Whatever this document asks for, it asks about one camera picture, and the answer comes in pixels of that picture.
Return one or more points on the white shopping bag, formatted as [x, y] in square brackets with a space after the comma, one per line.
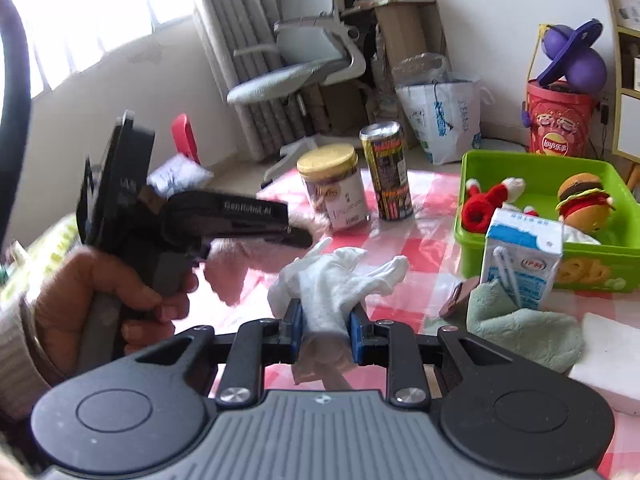
[445, 115]

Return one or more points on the grey white office chair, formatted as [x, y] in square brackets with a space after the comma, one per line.
[305, 45]

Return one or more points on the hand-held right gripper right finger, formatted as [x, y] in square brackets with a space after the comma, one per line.
[357, 332]

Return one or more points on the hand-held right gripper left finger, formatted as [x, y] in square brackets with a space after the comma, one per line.
[295, 327]

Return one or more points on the white glove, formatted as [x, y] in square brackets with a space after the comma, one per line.
[330, 280]

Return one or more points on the black wall plug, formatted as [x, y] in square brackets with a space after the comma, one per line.
[605, 112]

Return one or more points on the red plastic stool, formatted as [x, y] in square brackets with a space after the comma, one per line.
[185, 135]

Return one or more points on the person's left hand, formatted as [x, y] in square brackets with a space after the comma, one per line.
[75, 285]

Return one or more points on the purple jumping ball toy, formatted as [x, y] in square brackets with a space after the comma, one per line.
[587, 67]

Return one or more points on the red plush toy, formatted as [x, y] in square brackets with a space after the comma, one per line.
[480, 210]

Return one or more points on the black yellow tall can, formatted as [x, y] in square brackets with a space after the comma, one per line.
[390, 175]

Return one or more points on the wooden cabinet white drawers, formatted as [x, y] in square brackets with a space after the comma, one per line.
[627, 125]

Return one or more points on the red round bucket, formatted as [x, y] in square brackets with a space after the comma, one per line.
[560, 125]

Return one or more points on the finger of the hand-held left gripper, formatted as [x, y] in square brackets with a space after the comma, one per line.
[290, 236]

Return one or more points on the person's left forearm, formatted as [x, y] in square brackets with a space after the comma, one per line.
[20, 360]

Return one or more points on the grey curtain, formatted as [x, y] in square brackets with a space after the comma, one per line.
[220, 20]

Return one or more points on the pink fuzzy towel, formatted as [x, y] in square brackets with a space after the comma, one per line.
[240, 260]

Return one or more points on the burger plush toy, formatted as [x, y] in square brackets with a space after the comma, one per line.
[582, 200]

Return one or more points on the clear jar gold lid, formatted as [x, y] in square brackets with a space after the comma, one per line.
[335, 190]

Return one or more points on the blue white milk carton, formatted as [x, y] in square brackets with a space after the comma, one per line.
[525, 265]

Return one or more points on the green fuzzy towel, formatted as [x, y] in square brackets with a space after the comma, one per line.
[520, 330]

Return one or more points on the white plastic bag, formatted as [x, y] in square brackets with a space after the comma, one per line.
[175, 175]

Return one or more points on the white foam block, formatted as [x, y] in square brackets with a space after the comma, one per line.
[610, 355]

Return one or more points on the red white checked tablecloth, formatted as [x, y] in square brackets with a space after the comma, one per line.
[430, 260]

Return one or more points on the green patterned fabric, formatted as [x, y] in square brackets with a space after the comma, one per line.
[55, 240]

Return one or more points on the light wooden desk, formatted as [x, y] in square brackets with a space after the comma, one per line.
[400, 30]

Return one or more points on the small brown plush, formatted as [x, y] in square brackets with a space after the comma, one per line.
[457, 300]

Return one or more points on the green plastic bin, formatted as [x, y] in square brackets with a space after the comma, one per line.
[595, 272]

